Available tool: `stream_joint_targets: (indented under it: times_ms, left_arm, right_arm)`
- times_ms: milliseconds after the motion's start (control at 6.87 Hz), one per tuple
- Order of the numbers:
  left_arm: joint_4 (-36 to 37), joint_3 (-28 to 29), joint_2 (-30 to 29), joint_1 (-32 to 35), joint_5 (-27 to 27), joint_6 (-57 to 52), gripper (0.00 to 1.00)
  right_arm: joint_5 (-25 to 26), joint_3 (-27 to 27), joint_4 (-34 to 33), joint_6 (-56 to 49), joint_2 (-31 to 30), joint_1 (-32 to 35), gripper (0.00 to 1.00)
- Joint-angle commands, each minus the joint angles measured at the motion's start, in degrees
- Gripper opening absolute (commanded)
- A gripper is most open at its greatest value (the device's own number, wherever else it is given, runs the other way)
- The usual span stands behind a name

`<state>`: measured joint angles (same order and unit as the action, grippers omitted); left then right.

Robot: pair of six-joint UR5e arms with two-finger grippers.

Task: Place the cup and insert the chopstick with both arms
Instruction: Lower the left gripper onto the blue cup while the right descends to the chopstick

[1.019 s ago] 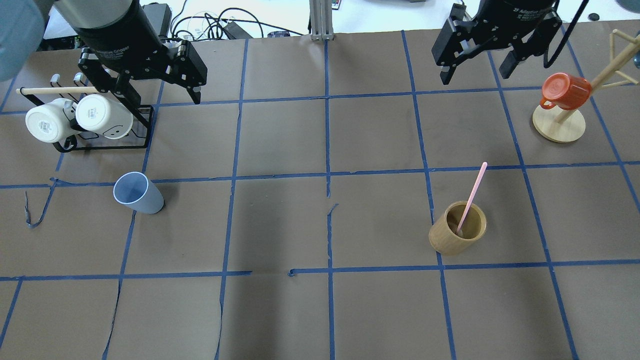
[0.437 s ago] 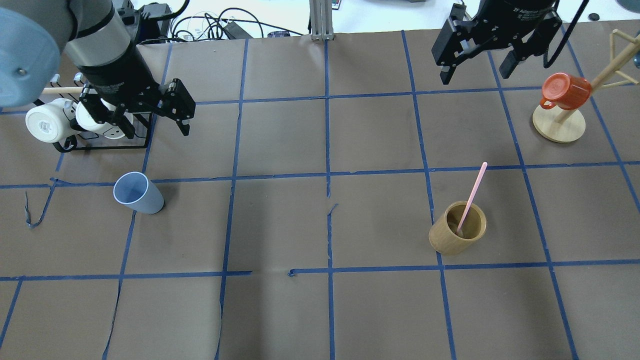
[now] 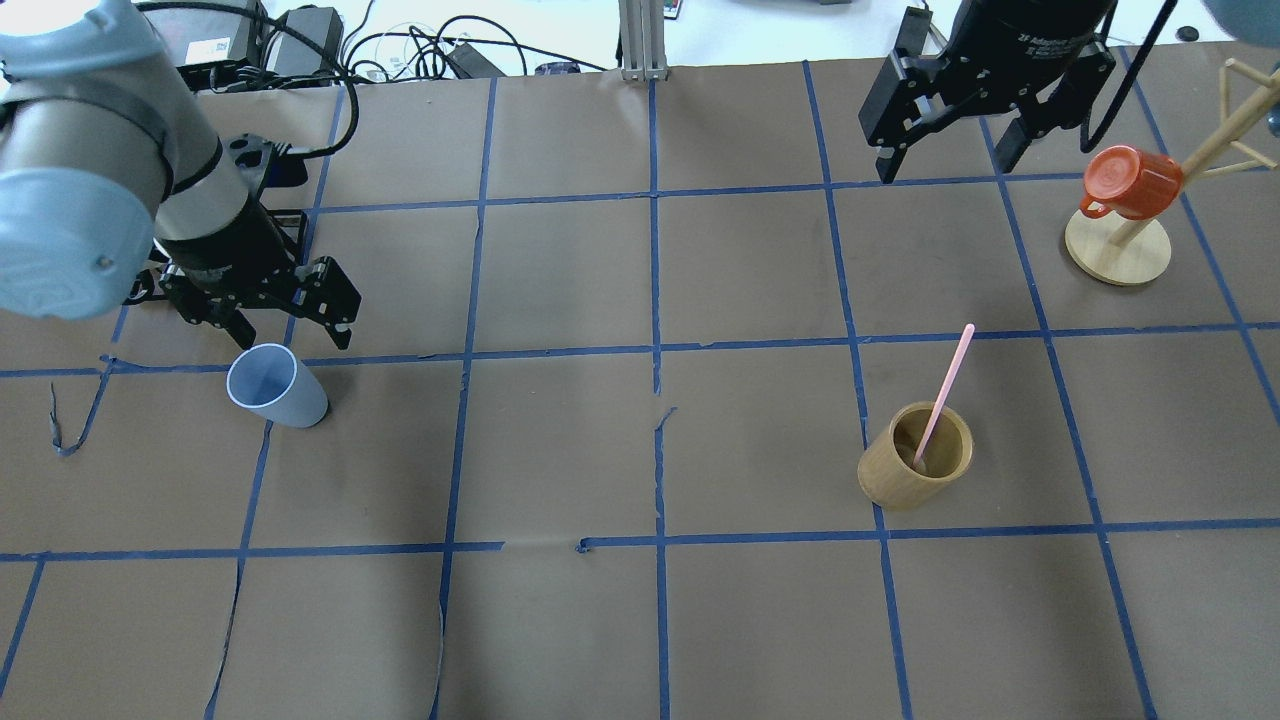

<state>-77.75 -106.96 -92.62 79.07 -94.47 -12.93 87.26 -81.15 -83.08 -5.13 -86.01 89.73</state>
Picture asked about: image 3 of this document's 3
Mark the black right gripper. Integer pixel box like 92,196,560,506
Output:
858,1,1116,184

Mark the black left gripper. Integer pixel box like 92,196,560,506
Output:
125,135,362,350

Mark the light blue plastic cup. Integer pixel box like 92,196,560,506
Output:
225,343,330,428

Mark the pink chopstick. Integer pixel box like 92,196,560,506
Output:
911,323,977,473

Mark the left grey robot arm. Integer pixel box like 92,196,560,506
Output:
1,1,361,348

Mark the bamboo wooden cup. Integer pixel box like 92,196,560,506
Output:
856,402,975,511

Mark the orange plastic mug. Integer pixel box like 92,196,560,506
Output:
1079,145,1185,222

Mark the wooden mug tree stand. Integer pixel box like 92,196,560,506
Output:
1064,58,1279,286

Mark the black power supply box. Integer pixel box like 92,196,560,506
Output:
145,1,266,92

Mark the aluminium frame post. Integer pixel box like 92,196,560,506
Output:
618,0,669,82

